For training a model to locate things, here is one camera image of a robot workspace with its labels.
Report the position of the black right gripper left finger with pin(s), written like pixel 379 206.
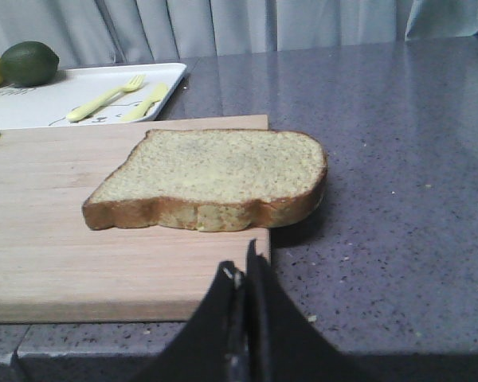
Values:
pixel 211 345

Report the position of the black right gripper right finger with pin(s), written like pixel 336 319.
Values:
pixel 283 345

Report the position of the brown bread slice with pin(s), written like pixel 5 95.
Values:
pixel 212 181

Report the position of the white rectangular tray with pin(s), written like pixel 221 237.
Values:
pixel 48 105

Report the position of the wooden cutting board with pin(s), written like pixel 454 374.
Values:
pixel 53 268

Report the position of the yellow plastic knife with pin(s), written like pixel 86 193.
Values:
pixel 143 107

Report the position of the yellow plastic fork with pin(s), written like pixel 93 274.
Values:
pixel 88 108

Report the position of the green lime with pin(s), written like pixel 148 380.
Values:
pixel 29 64

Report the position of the grey curtain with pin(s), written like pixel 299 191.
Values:
pixel 102 32

